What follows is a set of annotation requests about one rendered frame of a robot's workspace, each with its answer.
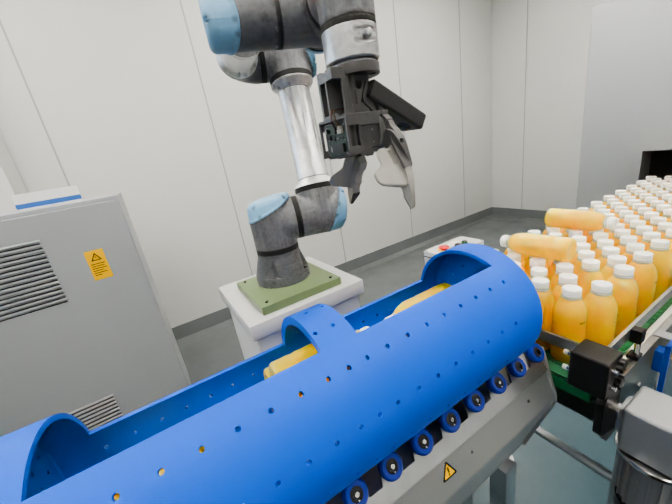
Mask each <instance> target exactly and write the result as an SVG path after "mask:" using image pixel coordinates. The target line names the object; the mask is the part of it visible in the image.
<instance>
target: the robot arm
mask: <svg viewBox="0 0 672 504"><path fill-rule="evenodd" d="M198 4H199V8H200V12H201V16H202V21H203V25H204V29H205V33H206V37H207V41H208V45H209V48H210V50H211V52H212V53H214V54H216V59H217V62H218V65H219V67H220V68H221V70H222V71H223V72H224V73H225V74H226V75H227V76H229V77H230V78H232V79H234V80H237V81H240V82H243V83H248V84H264V83H270V85H271V89H272V91H273V92H274V93H275V94H277V95H278V96H279V99H280V104H281V108H282V112H283V117H284V121H285V126H286V130H287V134H288V139H289V143H290V148H291V152H292V156H293V161H294V165H295V170H296V174H297V178H298V184H297V185H296V187H295V194H296V195H295V196H289V194H288V193H287V192H280V193H276V194H272V195H269V196H266V197H263V198H261V199H258V200H256V201H254V202H252V203H250V204H249V205H248V207H247V214H248V219H249V221H248V223H249V224H250V227H251V231H252V235H253V239H254V243H255V247H256V251H257V256H258V262H257V273H256V278H257V282H258V285H259V286H260V287H262V288H267V289H277V288H283V287H288V286H291V285H294V284H297V283H299V282H301V281H303V280H305V279H306V278H307V277H308V276H309V275H310V268H309V264H308V262H307V261H306V259H305V257H304V255H303V254H302V252H301V250H300V248H299V245H298V238H302V237H306V236H311V235H315V234H320V233H324V232H331V231H332V230H336V229H340V228H342V227H343V226H344V224H345V222H346V218H347V199H346V195H345V193H344V189H343V188H342V187H347V190H348V197H349V203H350V204H353V203H354V202H355V200H356V199H357V197H358V196H359V194H360V185H361V183H362V175H363V172H364V170H366V167H367V160H366V157H365V155H366V156H372V155H374V152H376V156H377V158H378V160H379V162H380V168H379V169H378V170H377V171H376V172H375V174H374V177H375V179H376V181H377V182H378V183H379V184H380V185H382V186H387V187H399V188H401V189H402V191H403V195H404V196H403V197H404V198H405V200H406V202H407V204H408V205H409V207H410V209H413V208H414V207H415V205H416V203H415V183H414V174H413V170H412V165H413V164H412V160H411V156H410V152H409V148H408V145H407V142H406V139H405V137H404V135H403V133H402V132H401V131H403V132H404V131H411V130H418V129H422V128H423V125H424V121H425V118H426V114H425V113H423V112H422V111H420V110H419V109H417V108H416V107H415V106H413V105H412V104H410V103H409V102H407V101H406V100H404V99H403V98H401V97H400V96H399V95H397V94H396V93H394V92H393V91H391V90H390V89H388V88H387V87H385V86H384V85H383V84H381V83H380V82H378V81H377V80H375V79H372V80H370V81H369V79H370V78H373V77H375V76H377V75H379V74H380V65H379V61H378V59H379V57H380V52H379V43H378V34H377V25H376V14H375V5H374V0H198ZM322 53H324V58H325V65H326V68H327V70H325V72H324V73H319V74H317V81H318V87H319V93H320V99H321V106H322V112H323V118H324V121H323V122H320V123H318V124H319V130H320V135H319V130H318V126H317V121H316V117H315V112H314V108H313V103H312V98H311V94H310V87H311V86H312V84H313V78H314V77H315V76H316V73H317V62H316V55H315V54H322ZM400 130H401V131H400ZM323 133H325V135H326V141H327V147H328V151H326V148H325V142H324V136H323ZM320 136H321V139H320ZM321 142H322V144H321ZM322 148H323V149H322ZM344 158H345V159H344ZM325 159H330V160H332V159H344V162H343V166H342V168H341V169H340V170H339V171H337V172H336V173H334V174H333V175H332V176H331V177H330V176H329V175H328V171H327V167H326V162H325ZM336 186H337V187H336Z"/></svg>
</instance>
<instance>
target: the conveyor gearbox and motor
mask: <svg viewBox="0 0 672 504"><path fill-rule="evenodd" d="M615 418H616V425H615V428H616V430H617V431H618V432H617V433H616V435H615V446H616V448H617V450H618V452H619V459H618V465H617V471H616V477H615V482H614V486H615V488H614V494H613V502H614V504H672V397H670V396H668V395H666V394H663V393H661V392H658V391H656V390H653V389H651V388H649V387H646V386H643V387H641V388H640V390H639V391H637V392H636V394H635V396H634V395H633V396H629V397H627V398H626V400H625V401H624V403H621V402H620V403H619V404H618V407H617V409H616V412H615Z"/></svg>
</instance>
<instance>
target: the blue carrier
mask: <svg viewBox="0 0 672 504"><path fill-rule="evenodd" d="M440 283H448V284H450V285H452V286H451V287H449V288H447V289H445V290H443V291H441V292H439V293H437V294H435V295H433V296H431V297H429V298H427V299H425V300H423V301H421V302H419V303H417V304H415V305H413V306H411V307H409V308H407V309H405V310H403V311H401V312H399V313H397V314H395V315H393V316H391V314H392V313H394V311H395V309H396V308H397V306H398V305H399V304H401V303H402V302H403V301H405V300H407V299H409V298H411V297H414V296H415V295H417V294H419V293H422V292H424V291H426V290H428V289H430V288H432V287H434V286H436V285H438V284H440ZM388 316H391V317H389V318H387V319H385V318H386V317H388ZM384 319H385V320H384ZM542 322H543V313H542V306H541V302H540V299H539V296H538V293H537V291H536V289H535V287H534V285H533V283H532V282H531V280H530V279H529V277H528V276H527V275H526V273H525V272H524V271H523V270H522V269H521V268H520V267H519V266H518V265H517V264H516V263H515V262H514V261H513V260H512V259H510V258H509V257H508V256H506V255H505V254H503V253H502V252H500V251H498V250H496V249H494V248H491V247H488V246H485V245H481V244H475V243H466V244H460V245H457V246H454V247H452V248H449V249H447V250H445V251H442V252H440V253H438V254H436V255H434V256H433V257H432V258H430V259H429V261H428V262H427V263H426V265H425V267H424V269H423V271H422V275H421V280H419V281H416V282H414V283H412V284H410V285H408V286H405V287H403V288H401V289H399V290H397V291H395V292H392V293H390V294H388V295H386V296H384V297H381V298H379V299H377V300H375V301H373V302H371V303H368V304H366V305H364V306H362V307H360V308H357V309H355V310H353V311H351V312H349V313H347V314H344V315H341V314H340V313H338V312H337V311H336V310H335V309H333V308H332V307H330V306H328V305H325V304H316V305H314V306H311V307H309V308H307V309H304V310H302V311H299V312H297V313H295V314H292V315H290V316H288V317H285V318H284V320H283V322H282V328H281V333H282V342H283V343H281V344H279V345H277V346H275V347H272V348H270V349H268V350H266V351H264V352H261V353H259V354H257V355H255V356H253V357H251V358H248V359H246V360H244V361H242V362H240V363H237V364H235V365H233V366H231V367H229V368H227V369H224V370H222V371H220V372H218V373H216V374H213V375H211V376H209V377H207V378H205V379H202V380H200V381H198V382H196V383H194V384H192V385H189V386H187V387H185V388H183V389H181V390H178V391H176V392H174V393H172V394H170V395H168V396H165V397H163V398H161V399H159V400H157V401H154V402H152V403H150V404H148V405H146V406H144V407H141V408H139V409H137V410H135V411H133V412H130V413H128V414H126V415H124V416H122V417H120V418H117V419H115V420H113V421H111V422H109V423H106V424H104V425H102V426H100V427H98V428H96V429H93V430H91V431H89V429H88V428H87V427H86V426H85V425H84V424H83V423H82V422H81V421H80V420H79V419H78V418H76V417H75V416H73V415H71V414H68V413H57V414H54V415H52V416H50V417H47V418H45V419H42V420H40V421H38V422H35V423H33V424H31V425H28V426H26V427H23V428H21V429H19V430H16V431H14V432H12V433H9V434H7V435H4V436H2V437H0V504H325V503H326V502H328V501H329V500H330V499H332V498H333V497H334V496H336V495H337V494H338V493H340V492H341V491H342V490H343V489H345V488H346V487H347V486H349V485H350V484H351V483H353V482H354V481H355V480H357V479H358V478H359V477H361V476H362V475H363V474H365V473H366V472H367V471H368V470H370V469H371V468H372V467H374V466H375V465H376V464H378V463H379V462H380V461H382V460H383V459H384V458H386V457H387V456H388V455H390V454H391V453H392V452H393V451H395V450H396V449H397V448H399V447H400V446H401V445H403V444H404V443H405V442H407V441H408V440H409V439H411V438H412V437H413V436H415V435H416V434H417V433H418V432H420V431H421V430H422V429H424V428H425V427H426V426H428V425H429V424H430V423H432V422H433V421H434V420H436V419H437V418H438V417H440V416H441V415H442V414H443V413H445V412H446V411H447V410H449V409H450V408H451V407H453V406H454V405H455V404H457V403H458V402H459V401H461V400H462V399H463V398H464V397H466V396H467V395H468V394H470V393H471V392H472V391H474V390H475V389H476V388H478V387H479V386H480V385H482V384H483V383H484V382H486V381H487V380H488V379H489V378H491V377H492V376H493V375H495V374H496V373H497V372H499V371H500V370H501V369H503V368H504V367H505V366H507V365H508V364H509V363H511V362H512V361H513V360H514V359H516V358H517V357H518V356H520V355H521V354H522V353H524V352H525V351H526V350H528V349H529V348H530V347H531V346H532V345H533V344H534V343H535V342H536V340H537V339H538V337H539V335H540V332H541V329H542ZM425 325H426V326H425ZM365 326H368V327H369V328H367V329H365V330H363V331H361V332H359V333H356V330H360V329H361V328H363V327H365ZM406 335H408V337H407V336H406ZM310 343H312V344H313V346H314V347H315V349H316V350H317V352H318V353H317V354H315V355H313V356H311V357H309V358H307V359H305V360H303V361H301V362H299V363H297V364H295V365H293V366H291V367H289V368H287V369H285V370H283V371H281V372H279V373H277V374H275V375H273V376H271V377H269V378H267V379H264V375H263V371H264V369H265V368H267V367H269V364H270V363H271V362H272V361H274V360H276V359H279V358H281V357H283V356H285V355H288V354H290V353H292V352H293V351H296V350H298V349H300V348H302V347H304V346H306V345H308V344H310ZM386 346H387V348H386ZM347 366H348V367H349V368H350V370H348V369H347ZM252 374H253V375H252ZM326 378H329V382H327V381H326ZM231 384H233V385H231ZM299 393H302V394H303V396H302V397H299V395H298V394H299ZM210 394H212V395H210ZM209 395H210V396H209ZM186 406H188V407H186ZM272 409H273V411H272ZM378 413H379V414H378ZM161 418H163V419H161ZM360 425H361V426H360ZM134 431H136V432H134ZM336 441H337V442H336ZM335 442H336V443H335ZM105 445H107V446H105ZM202 446H204V447H205V451H204V452H203V453H200V452H199V449H200V447H202ZM308 460H309V461H308ZM307 461H308V462H307ZM162 468H164V470H165V472H164V474H163V475H159V471H160V469H162ZM117 493H119V495H120V497H119V499H118V500H115V499H114V496H115V494H117Z"/></svg>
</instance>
